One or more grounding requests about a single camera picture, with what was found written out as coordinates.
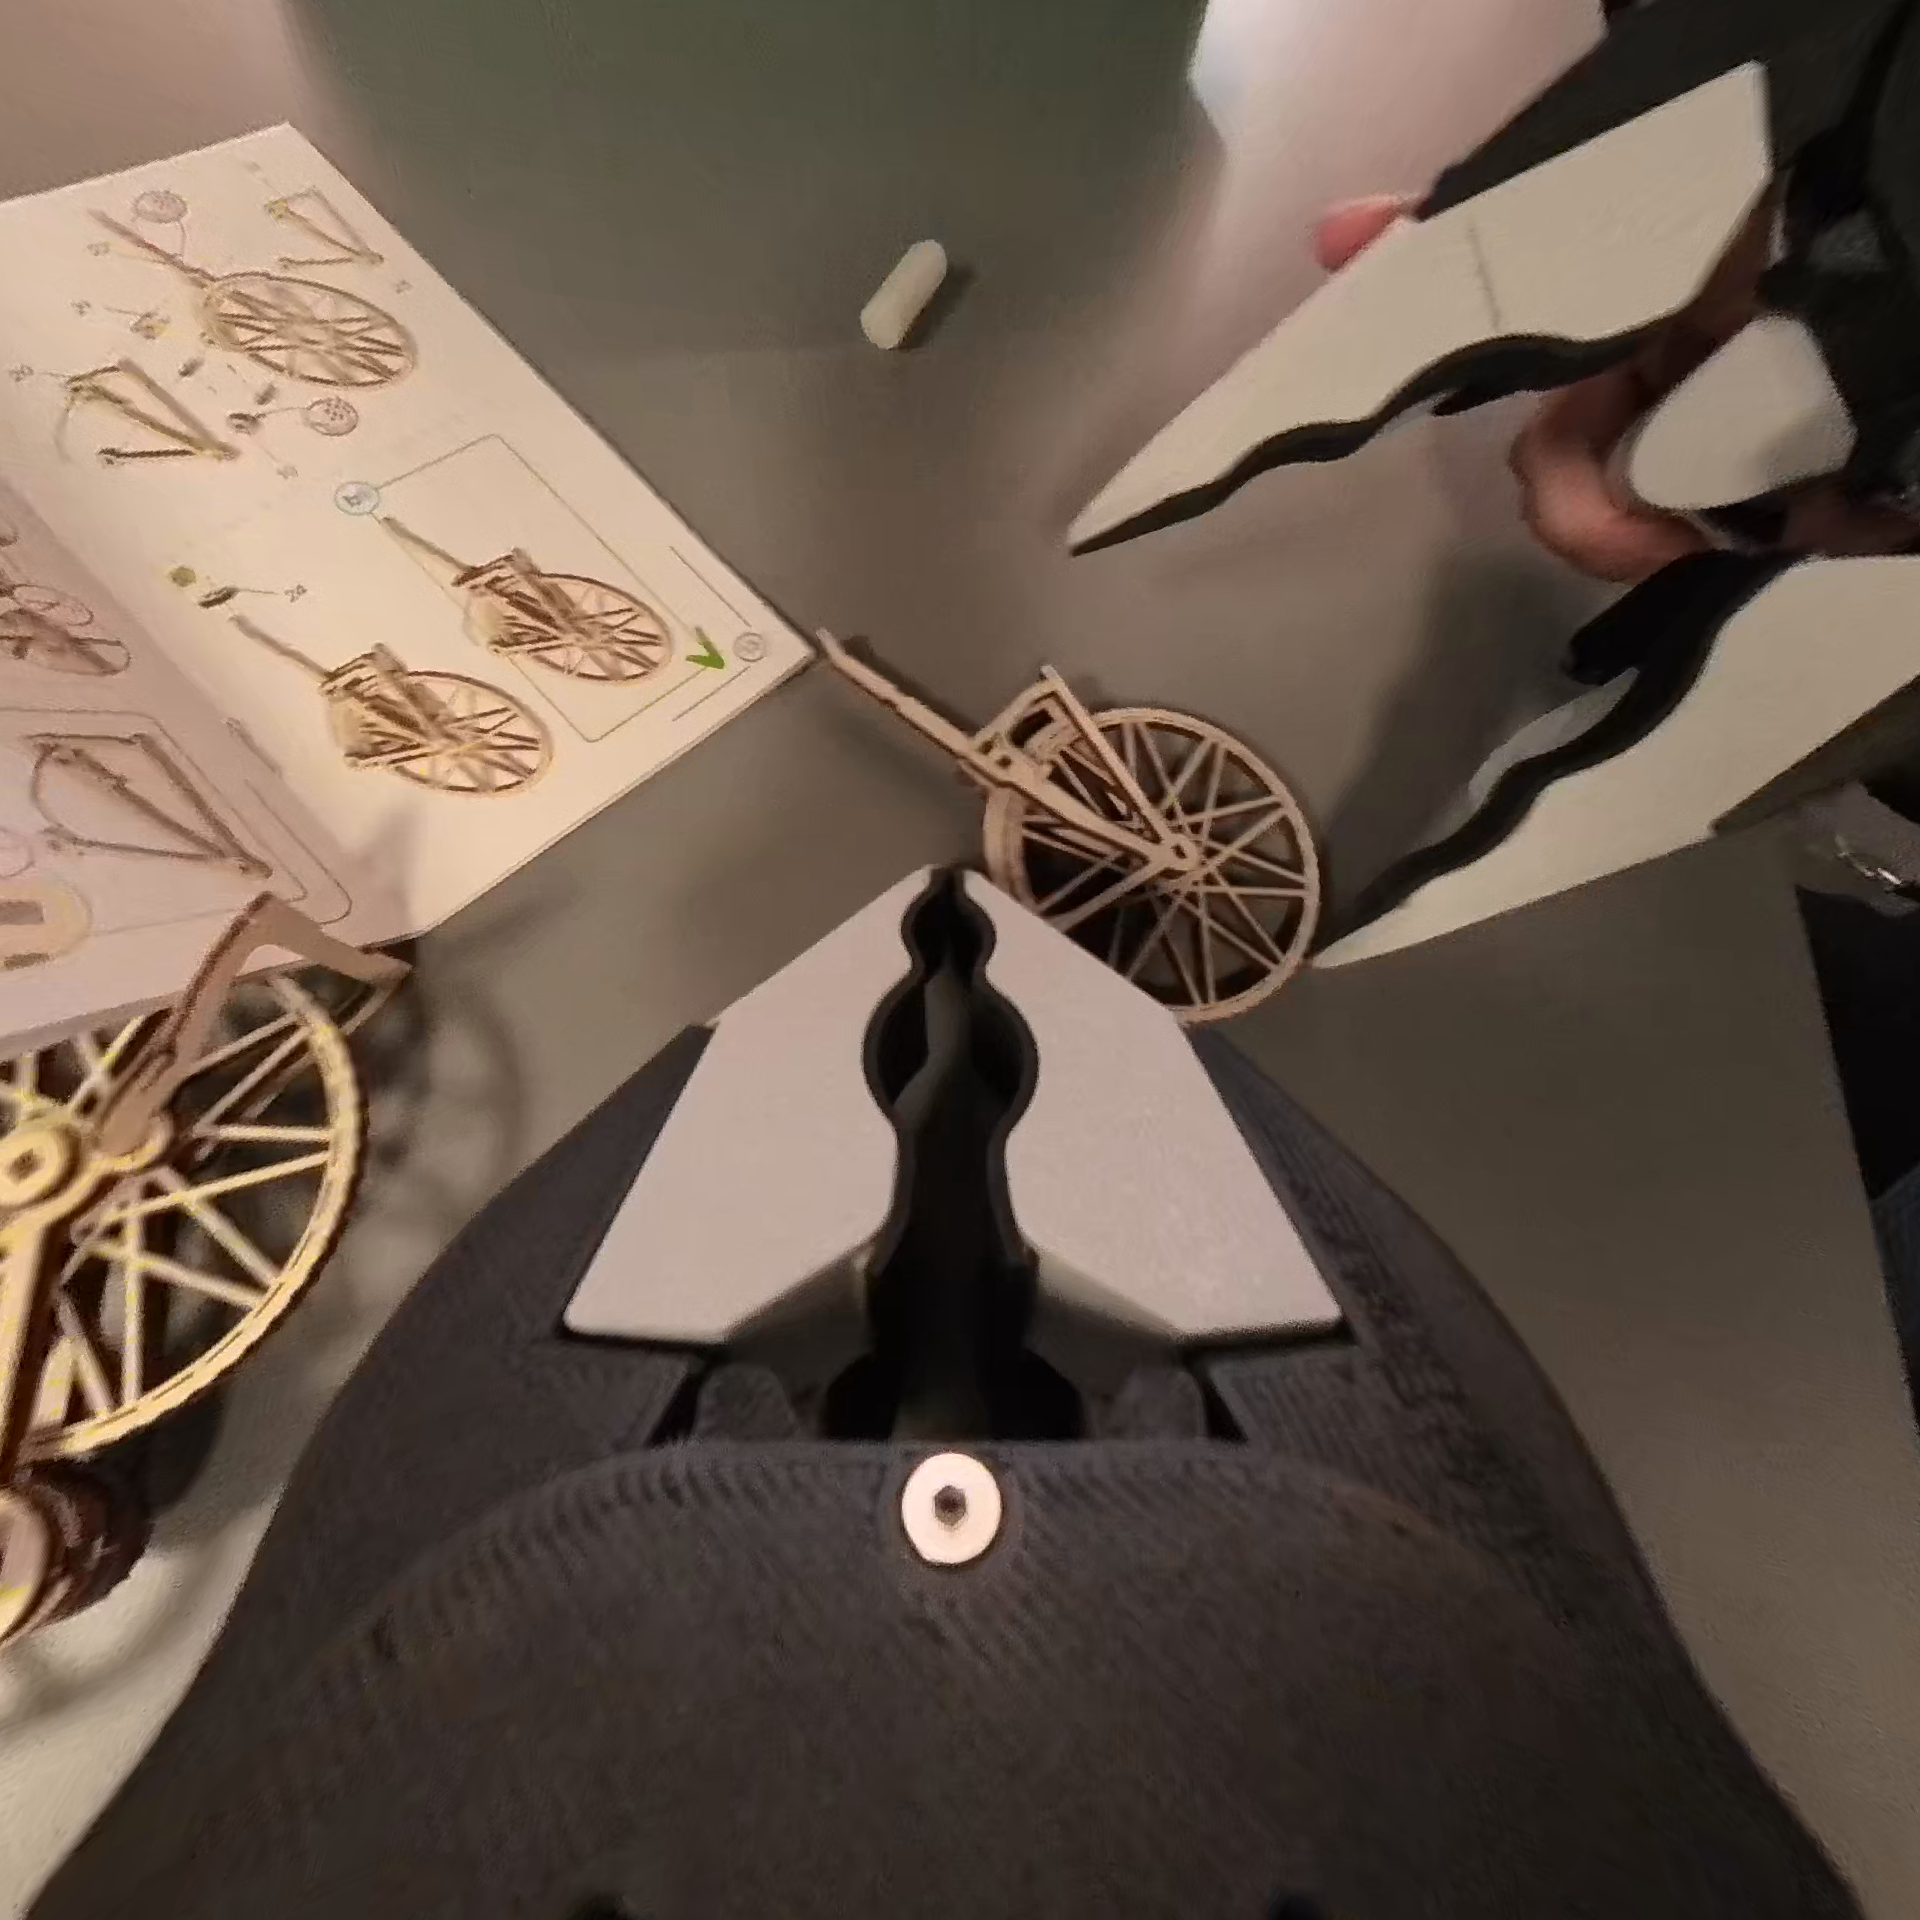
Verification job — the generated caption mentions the person's right hand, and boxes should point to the person's right hand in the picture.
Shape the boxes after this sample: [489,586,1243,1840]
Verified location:
[1316,192,1920,586]

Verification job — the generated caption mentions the small white wax cylinder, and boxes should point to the small white wax cylinder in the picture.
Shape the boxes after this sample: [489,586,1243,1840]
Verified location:
[858,240,951,353]

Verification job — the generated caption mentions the large wooden wheel model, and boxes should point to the large wooden wheel model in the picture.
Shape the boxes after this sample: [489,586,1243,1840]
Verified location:
[0,891,417,1652]

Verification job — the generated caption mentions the small wooden wheel assembly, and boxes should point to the small wooden wheel assembly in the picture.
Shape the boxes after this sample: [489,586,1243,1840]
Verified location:
[814,632,1326,1028]

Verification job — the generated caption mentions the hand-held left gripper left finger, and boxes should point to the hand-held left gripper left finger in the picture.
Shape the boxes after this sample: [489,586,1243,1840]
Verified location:
[562,862,969,1356]

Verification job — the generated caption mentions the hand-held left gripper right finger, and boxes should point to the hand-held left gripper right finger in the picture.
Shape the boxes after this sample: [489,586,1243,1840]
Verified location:
[948,872,1346,1361]

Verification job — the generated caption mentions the paper instruction booklet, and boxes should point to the paper instruction booklet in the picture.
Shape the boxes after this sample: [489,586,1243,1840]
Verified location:
[0,123,819,1051]

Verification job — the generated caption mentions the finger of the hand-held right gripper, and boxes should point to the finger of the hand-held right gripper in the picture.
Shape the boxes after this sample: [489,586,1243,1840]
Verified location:
[1316,518,1920,972]
[1065,60,1788,560]

